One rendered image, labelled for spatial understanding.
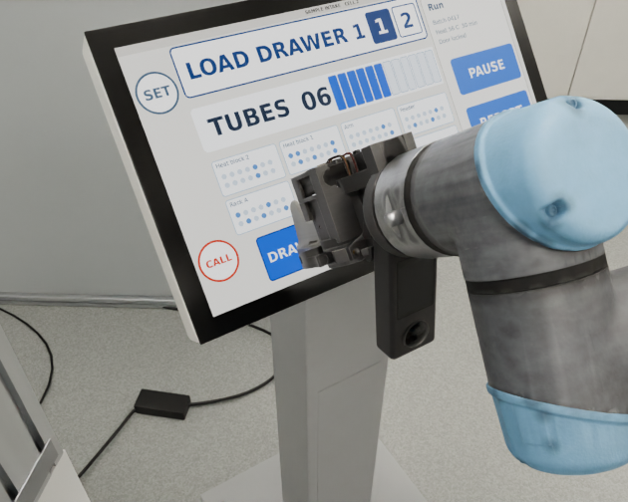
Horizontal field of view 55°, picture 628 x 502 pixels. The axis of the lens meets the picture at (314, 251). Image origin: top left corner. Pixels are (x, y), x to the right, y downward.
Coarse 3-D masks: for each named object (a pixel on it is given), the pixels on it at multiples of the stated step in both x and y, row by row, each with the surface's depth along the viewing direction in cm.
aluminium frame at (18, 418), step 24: (0, 336) 41; (0, 360) 41; (0, 384) 42; (24, 384) 45; (0, 408) 42; (24, 408) 45; (0, 432) 42; (24, 432) 45; (48, 432) 49; (0, 456) 43; (24, 456) 46; (48, 456) 49; (0, 480) 44; (24, 480) 46; (48, 480) 49
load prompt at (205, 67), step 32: (416, 0) 70; (256, 32) 62; (288, 32) 64; (320, 32) 65; (352, 32) 67; (384, 32) 68; (416, 32) 70; (192, 64) 59; (224, 64) 61; (256, 64) 62; (288, 64) 63; (320, 64) 65; (192, 96) 59
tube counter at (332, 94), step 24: (432, 48) 71; (336, 72) 66; (360, 72) 67; (384, 72) 68; (408, 72) 69; (432, 72) 70; (312, 96) 64; (336, 96) 65; (360, 96) 66; (384, 96) 68; (312, 120) 64
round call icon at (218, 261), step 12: (216, 240) 59; (228, 240) 60; (192, 252) 58; (204, 252) 59; (216, 252) 59; (228, 252) 60; (204, 264) 59; (216, 264) 59; (228, 264) 60; (240, 264) 60; (204, 276) 59; (216, 276) 59; (228, 276) 60; (240, 276) 60
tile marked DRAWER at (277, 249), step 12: (288, 228) 62; (264, 240) 61; (276, 240) 62; (288, 240) 62; (264, 252) 61; (276, 252) 62; (288, 252) 62; (264, 264) 61; (276, 264) 62; (288, 264) 62; (300, 264) 63; (276, 276) 62
